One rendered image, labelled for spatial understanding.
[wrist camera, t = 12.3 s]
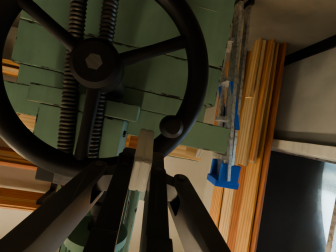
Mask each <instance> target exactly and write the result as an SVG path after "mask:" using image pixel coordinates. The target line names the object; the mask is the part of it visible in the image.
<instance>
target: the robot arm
mask: <svg viewBox="0 0 336 252"><path fill-rule="evenodd" d="M153 146H154V131H153V130H147V129H144V128H142V129H140V134H139V138H138V142H137V147H136V149H135V148H130V147H126V148H124V149H123V151H122V152H121V153H119V155H118V160H117V164H116V165H110V166H108V164H107V163H106V162H105V161H102V160H95V161H93V162H91V163H90V164H89V165H88V166H87V167H85V168H84V169H83V170H82V171H81V172H79V173H78V174H77V175H76V176H75V177H74V178H72V179H71V180H70V181H69V182H68V183H66V184H65V185H64V186H63V187H62V188H61V189H59V190H58V191H57V192H56V193H55V194H53V195H52V196H51V197H50V198H49V199H48V200H46V201H45V202H44V203H43V204H42V205H40V206H39V207H38V208H37V209H36V210H34V211H33V212H32V213H31V214H30V215H29V216H27V217H26V218H25V219H24V220H23V221H21V222H20V223H19V224H18V225H17V226H16V227H14V228H13V229H12V230H11V231H10V232H8V233H7V234H6V235H5V236H4V237H3V238H1V239H0V252H56V251H57V250H58V249H59V247H60V246H61V245H62V244H63V242H64V241H65V240H66V239H67V238H68V236H69V235H70V234H71V233H72V231H73V230H74V229H75V228H76V226H77V225H78V224H79V223H80V221H81V220H82V219H83V218H84V217H85V215H86V214H87V213H88V212H89V210H90V209H91V208H92V207H93V205H94V204H95V203H96V202H97V200H98V199H99V198H100V197H101V196H102V194H103V193H104V191H107V192H106V195H105V197H104V200H103V203H102V205H101V208H100V211H99V214H98V216H97V219H96V222H95V225H94V227H93V228H92V229H91V230H90V233H89V236H88V238H87V241H86V243H85V246H84V249H83V251H82V252H115V249H116V244H117V240H118V235H119V230H120V226H121V221H122V217H123V212H124V207H125V203H126V198H127V194H128V189H129V190H133V191H135V190H138V191H139V192H145V195H144V200H143V201H144V207H143V217H142V227H141V236H140V246H139V252H173V241H172V239H171V238H170V234H169V215H168V208H169V211H170V213H171V216H172V219H173V222H174V224H175V227H176V230H177V233H178V235H179V238H180V241H181V244H182V246H183V249H184V252H231V250H230V249H229V247H228V245H227V243H226V242H225V240H224V238H223V237H222V235H221V233H220V231H219V230H218V228H217V226H216V225H215V223H214V221H213V219H212V218H211V216H210V214H209V213H208V211H207V209H206V207H205V206H204V204H203V202H202V201H201V199H200V197H199V195H198V194H197V192H196V190H195V189H194V187H193V185H192V183H191V182H190V180H189V179H188V177H186V176H185V175H183V174H176V175H174V177H173V176H170V175H168V174H167V173H166V170H165V168H164V156H163V154H162V153H158V152H153Z"/></svg>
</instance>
